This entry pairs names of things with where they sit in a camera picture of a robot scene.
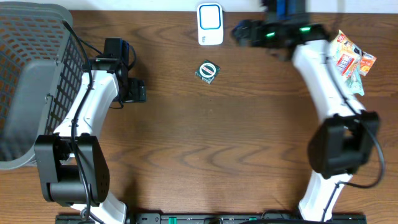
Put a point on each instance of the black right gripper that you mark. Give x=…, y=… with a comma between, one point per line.
x=255, y=37

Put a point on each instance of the yellow snack bag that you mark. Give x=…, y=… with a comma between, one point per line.
x=346, y=54

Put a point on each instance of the orange tissue pack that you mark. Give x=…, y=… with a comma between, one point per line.
x=366, y=62

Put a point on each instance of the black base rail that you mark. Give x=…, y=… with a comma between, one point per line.
x=268, y=217

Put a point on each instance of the teal snack pouch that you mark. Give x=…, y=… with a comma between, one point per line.
x=354, y=83

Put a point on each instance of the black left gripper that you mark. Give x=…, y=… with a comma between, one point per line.
x=137, y=90

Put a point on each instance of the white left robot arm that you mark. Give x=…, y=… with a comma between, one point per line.
x=72, y=169

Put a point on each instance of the round green label snack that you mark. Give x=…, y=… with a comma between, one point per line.
x=207, y=71

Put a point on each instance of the white barcode scanner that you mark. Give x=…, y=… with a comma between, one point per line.
x=210, y=23

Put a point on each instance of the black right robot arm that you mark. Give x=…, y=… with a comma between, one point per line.
x=347, y=132

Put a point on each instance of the grey plastic mesh basket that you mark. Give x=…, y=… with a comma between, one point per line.
x=40, y=76

